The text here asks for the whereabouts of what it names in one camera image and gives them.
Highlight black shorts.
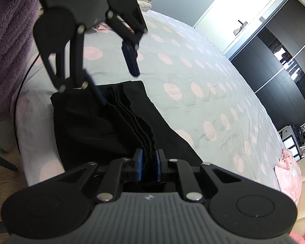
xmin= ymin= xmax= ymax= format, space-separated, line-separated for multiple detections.
xmin=50 ymin=81 xmax=201 ymax=182

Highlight pink pillow with print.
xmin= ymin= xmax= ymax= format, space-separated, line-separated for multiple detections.
xmin=274 ymin=148 xmax=303 ymax=205

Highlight purple fluffy robe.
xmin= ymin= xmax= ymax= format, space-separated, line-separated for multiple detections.
xmin=0 ymin=0 xmax=40 ymax=121

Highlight white bedside table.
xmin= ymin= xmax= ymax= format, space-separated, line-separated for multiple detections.
xmin=279 ymin=125 xmax=304 ymax=161

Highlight black bag on nightstand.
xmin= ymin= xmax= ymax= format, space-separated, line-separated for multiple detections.
xmin=291 ymin=124 xmax=305 ymax=146

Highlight white sock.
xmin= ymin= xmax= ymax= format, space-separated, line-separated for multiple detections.
xmin=0 ymin=118 xmax=16 ymax=152

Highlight white door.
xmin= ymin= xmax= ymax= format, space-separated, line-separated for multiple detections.
xmin=194 ymin=0 xmax=276 ymax=54

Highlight black sliding wardrobe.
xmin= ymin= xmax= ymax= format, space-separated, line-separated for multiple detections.
xmin=231 ymin=0 xmax=305 ymax=130

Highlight black cable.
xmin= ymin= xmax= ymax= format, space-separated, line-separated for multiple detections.
xmin=13 ymin=53 xmax=41 ymax=155

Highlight black door handle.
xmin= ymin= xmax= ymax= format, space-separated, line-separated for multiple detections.
xmin=233 ymin=20 xmax=248 ymax=36

